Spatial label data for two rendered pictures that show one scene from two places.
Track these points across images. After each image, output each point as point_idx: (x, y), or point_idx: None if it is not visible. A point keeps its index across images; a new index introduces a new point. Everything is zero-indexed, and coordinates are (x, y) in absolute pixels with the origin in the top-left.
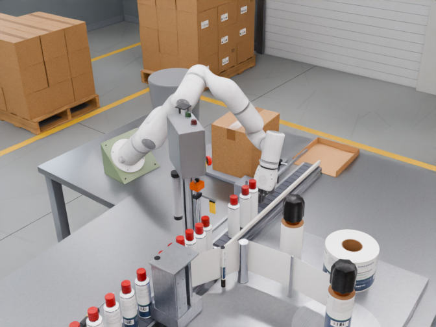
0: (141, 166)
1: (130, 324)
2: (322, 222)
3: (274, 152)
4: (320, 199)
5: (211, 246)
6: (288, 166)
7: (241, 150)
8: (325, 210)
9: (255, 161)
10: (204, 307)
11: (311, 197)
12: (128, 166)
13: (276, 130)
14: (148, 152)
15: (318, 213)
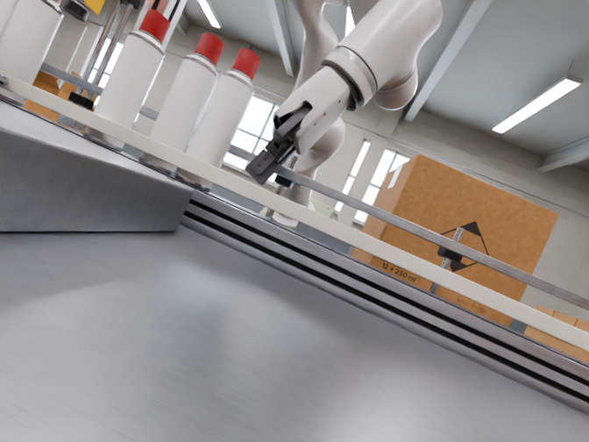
0: (290, 224)
1: None
2: (322, 352)
3: (365, 18)
4: (503, 397)
5: (4, 43)
6: (462, 247)
7: (389, 202)
8: (450, 395)
9: (405, 240)
10: None
11: (466, 369)
12: (279, 214)
13: (526, 250)
14: (293, 186)
15: (389, 358)
